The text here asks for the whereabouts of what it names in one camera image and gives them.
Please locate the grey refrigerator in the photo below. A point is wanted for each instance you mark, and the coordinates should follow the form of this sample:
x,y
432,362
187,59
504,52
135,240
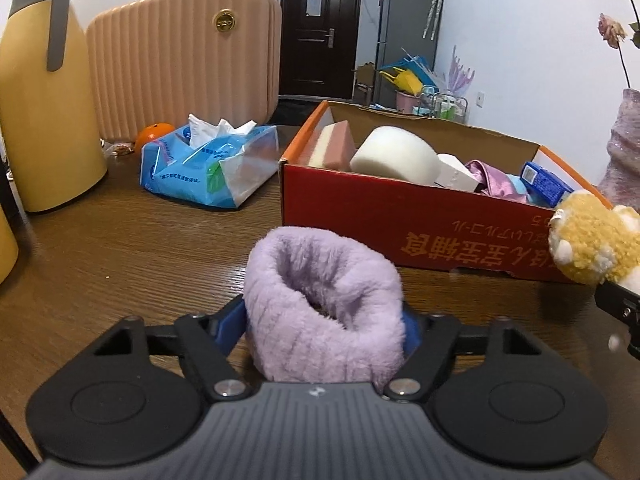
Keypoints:
x,y
400,25

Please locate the yellow and white plush toy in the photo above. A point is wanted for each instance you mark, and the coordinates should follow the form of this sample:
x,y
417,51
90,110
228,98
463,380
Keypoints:
x,y
590,240

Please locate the purple winged decoration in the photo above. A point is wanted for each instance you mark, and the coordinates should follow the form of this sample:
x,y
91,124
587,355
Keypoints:
x,y
459,72

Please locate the blue handkerchief tissue packet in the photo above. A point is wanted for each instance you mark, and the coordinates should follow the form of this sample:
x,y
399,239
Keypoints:
x,y
547,184

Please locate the yellow thermos jug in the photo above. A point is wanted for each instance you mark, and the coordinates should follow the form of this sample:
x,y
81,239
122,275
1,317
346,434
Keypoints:
x,y
45,125

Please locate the orange cardboard box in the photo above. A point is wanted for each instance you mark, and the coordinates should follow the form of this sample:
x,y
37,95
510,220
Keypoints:
x,y
350,205

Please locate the paper note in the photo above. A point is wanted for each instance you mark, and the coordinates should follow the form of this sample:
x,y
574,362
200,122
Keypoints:
x,y
313,6

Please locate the yellow plastic item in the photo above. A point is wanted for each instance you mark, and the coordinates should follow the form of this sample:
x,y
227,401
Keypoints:
x,y
402,82

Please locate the storage cart with bottles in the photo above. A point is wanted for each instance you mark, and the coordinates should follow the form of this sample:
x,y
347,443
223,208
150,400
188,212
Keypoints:
x,y
442,105

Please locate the small snack packet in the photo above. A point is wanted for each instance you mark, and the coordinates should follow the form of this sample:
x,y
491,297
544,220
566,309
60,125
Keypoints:
x,y
119,150

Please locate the white block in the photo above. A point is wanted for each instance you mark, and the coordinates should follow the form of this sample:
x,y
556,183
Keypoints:
x,y
455,172

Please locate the folded umbrella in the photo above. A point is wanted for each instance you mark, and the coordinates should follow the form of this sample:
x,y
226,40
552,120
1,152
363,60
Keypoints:
x,y
434,5

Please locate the blue paper bag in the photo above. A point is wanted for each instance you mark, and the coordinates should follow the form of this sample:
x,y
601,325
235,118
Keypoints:
x,y
417,67

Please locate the purple fluffy headband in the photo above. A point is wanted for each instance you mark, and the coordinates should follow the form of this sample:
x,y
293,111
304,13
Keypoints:
x,y
310,330

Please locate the pink textured vase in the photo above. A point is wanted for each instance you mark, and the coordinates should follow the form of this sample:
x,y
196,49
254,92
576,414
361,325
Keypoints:
x,y
625,160

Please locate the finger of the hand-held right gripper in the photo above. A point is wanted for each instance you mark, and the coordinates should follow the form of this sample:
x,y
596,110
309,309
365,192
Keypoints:
x,y
620,305
634,345

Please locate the orange fruit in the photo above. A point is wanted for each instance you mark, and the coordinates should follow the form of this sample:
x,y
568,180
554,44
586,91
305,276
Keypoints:
x,y
152,135

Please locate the yellow container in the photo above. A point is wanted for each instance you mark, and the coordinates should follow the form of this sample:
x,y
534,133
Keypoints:
x,y
7,245

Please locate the pink satin cloth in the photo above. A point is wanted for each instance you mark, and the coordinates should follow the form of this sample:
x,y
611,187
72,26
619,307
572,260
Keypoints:
x,y
492,180

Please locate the brown cardboard box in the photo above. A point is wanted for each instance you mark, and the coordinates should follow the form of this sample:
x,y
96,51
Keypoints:
x,y
363,85

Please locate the white round sponge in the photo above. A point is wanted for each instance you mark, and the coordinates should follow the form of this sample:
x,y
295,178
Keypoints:
x,y
392,155

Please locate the dark brown door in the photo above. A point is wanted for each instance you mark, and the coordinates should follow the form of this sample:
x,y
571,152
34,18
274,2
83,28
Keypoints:
x,y
320,55

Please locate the two-tone pink sponge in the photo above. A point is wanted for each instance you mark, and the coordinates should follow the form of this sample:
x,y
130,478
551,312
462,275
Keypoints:
x,y
335,147

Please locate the wall socket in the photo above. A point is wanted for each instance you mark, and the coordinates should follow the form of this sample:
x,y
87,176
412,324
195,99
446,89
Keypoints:
x,y
480,98

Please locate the dried roses bouquet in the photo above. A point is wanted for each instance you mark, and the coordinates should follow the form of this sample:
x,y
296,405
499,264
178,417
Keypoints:
x,y
612,27

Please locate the pink bucket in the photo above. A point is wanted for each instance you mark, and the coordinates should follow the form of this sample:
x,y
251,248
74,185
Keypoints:
x,y
406,102

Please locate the blue tissue pack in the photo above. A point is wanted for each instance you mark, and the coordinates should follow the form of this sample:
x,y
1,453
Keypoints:
x,y
190,175

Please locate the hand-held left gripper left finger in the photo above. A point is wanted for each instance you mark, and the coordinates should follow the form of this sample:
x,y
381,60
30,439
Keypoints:
x,y
231,327

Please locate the pink ribbed suitcase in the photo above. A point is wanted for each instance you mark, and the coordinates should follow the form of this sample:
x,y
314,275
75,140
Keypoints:
x,y
175,60

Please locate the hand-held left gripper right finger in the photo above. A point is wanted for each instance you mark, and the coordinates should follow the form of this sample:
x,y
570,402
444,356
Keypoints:
x,y
412,332

